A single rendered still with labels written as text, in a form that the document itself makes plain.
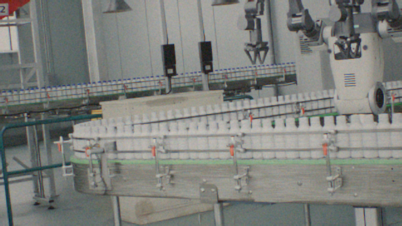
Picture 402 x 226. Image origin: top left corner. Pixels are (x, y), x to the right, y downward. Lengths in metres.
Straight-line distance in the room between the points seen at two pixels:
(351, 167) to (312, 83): 6.36
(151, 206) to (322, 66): 3.00
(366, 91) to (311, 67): 5.70
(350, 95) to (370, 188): 0.80
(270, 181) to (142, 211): 4.20
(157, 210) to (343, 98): 3.99
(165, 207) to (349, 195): 4.55
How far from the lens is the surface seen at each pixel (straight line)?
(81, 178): 4.05
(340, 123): 3.05
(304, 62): 9.42
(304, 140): 3.14
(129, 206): 7.49
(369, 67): 3.64
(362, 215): 3.78
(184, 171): 3.51
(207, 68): 9.77
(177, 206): 7.52
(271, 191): 3.23
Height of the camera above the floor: 1.40
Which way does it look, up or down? 3 degrees down
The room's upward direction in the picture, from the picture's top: 6 degrees counter-clockwise
